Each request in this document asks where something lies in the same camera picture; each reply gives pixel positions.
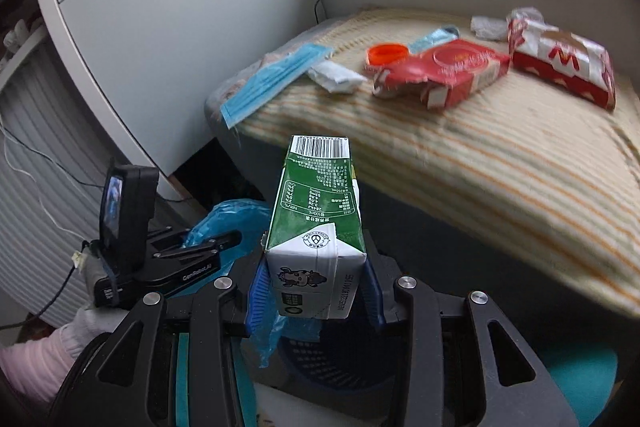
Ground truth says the bed mattress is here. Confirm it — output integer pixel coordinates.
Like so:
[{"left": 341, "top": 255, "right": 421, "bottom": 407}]
[{"left": 204, "top": 77, "right": 640, "bottom": 358}]

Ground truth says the red cardboard box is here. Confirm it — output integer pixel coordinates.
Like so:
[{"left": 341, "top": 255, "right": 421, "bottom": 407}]
[{"left": 370, "top": 38, "right": 512, "bottom": 110}]

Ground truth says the blue plastic bin bag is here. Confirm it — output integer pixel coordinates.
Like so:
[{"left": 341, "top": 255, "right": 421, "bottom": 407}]
[{"left": 182, "top": 199, "right": 322, "bottom": 369}]

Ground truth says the person's left hand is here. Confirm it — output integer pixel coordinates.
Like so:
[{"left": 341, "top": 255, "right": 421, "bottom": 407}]
[{"left": 70, "top": 245, "right": 127, "bottom": 349}]

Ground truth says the red and white snack packet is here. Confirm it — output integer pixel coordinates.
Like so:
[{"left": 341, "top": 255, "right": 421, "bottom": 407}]
[{"left": 507, "top": 17, "right": 617, "bottom": 112}]

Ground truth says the white crumpled tissue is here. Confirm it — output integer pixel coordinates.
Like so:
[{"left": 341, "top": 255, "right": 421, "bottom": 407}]
[{"left": 305, "top": 59, "right": 369, "bottom": 96}]

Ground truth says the clear plastic bag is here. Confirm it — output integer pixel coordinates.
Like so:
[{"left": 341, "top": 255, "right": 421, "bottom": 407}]
[{"left": 505, "top": 6, "right": 546, "bottom": 28}]

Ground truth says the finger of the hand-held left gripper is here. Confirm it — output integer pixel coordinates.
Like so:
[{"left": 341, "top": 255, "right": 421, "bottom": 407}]
[
  {"left": 146, "top": 227, "right": 190, "bottom": 249},
  {"left": 152, "top": 231, "right": 244, "bottom": 263}
]

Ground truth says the blue face mask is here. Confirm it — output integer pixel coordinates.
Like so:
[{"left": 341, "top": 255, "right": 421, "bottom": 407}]
[{"left": 220, "top": 43, "right": 335, "bottom": 130}]

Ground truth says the green and white milk carton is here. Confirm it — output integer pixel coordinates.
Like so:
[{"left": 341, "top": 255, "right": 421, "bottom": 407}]
[{"left": 263, "top": 134, "right": 369, "bottom": 321}]

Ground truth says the white cabinet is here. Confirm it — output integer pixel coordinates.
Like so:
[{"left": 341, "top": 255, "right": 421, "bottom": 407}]
[{"left": 27, "top": 0, "right": 328, "bottom": 188}]

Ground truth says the grey ribbed cabinet front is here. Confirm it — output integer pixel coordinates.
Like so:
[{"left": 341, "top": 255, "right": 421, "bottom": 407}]
[{"left": 0, "top": 29, "right": 206, "bottom": 330}]

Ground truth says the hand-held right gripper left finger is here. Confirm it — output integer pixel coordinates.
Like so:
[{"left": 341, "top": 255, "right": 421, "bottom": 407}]
[{"left": 95, "top": 253, "right": 274, "bottom": 427}]

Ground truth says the light blue cream tube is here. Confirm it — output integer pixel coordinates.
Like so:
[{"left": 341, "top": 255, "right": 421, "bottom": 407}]
[{"left": 407, "top": 24, "right": 462, "bottom": 56}]

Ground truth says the orange bottle cap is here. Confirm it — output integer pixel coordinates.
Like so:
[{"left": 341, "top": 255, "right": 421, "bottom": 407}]
[{"left": 365, "top": 43, "right": 410, "bottom": 68}]

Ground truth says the person's left forearm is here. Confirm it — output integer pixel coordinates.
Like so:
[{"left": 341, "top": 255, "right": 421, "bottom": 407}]
[{"left": 0, "top": 325, "right": 83, "bottom": 409}]

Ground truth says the striped blanket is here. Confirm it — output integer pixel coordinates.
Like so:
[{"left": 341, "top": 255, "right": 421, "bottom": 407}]
[{"left": 220, "top": 7, "right": 640, "bottom": 314}]

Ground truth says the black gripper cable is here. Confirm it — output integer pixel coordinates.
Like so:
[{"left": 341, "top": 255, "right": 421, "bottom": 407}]
[{"left": 0, "top": 252, "right": 88, "bottom": 330}]

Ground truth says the teal plastic object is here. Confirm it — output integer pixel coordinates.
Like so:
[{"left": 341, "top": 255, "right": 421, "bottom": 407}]
[{"left": 539, "top": 346, "right": 620, "bottom": 427}]

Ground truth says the flat clear plastic wrapper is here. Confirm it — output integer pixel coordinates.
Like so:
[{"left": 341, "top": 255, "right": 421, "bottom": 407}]
[{"left": 470, "top": 14, "right": 511, "bottom": 42}]

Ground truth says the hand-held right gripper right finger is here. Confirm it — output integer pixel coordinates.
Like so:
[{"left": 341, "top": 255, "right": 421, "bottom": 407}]
[{"left": 362, "top": 256, "right": 582, "bottom": 427}]

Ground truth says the dark blue waste basket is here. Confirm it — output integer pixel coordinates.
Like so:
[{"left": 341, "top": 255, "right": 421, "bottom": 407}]
[{"left": 267, "top": 319, "right": 418, "bottom": 404}]

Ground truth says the white cable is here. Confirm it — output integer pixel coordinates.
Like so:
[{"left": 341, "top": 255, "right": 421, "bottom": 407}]
[{"left": 0, "top": 111, "right": 201, "bottom": 253}]

